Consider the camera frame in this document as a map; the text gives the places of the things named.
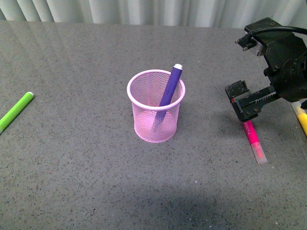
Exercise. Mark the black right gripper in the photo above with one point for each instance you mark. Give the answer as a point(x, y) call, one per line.
point(286, 71)

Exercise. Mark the pink pen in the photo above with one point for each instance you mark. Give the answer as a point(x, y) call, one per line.
point(254, 142)

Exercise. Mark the purple pen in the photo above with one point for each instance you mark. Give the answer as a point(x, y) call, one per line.
point(168, 94)

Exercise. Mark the pink mesh cup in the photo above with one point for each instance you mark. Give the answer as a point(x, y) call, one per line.
point(152, 122)

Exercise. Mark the yellow pen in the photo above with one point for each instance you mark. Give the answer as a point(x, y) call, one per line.
point(301, 115)

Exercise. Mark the white curtain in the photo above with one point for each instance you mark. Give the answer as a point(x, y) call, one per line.
point(192, 13)

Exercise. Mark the green pen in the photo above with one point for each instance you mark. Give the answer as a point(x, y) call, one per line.
point(15, 111)

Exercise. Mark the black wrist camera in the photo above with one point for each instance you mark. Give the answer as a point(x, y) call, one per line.
point(259, 42)

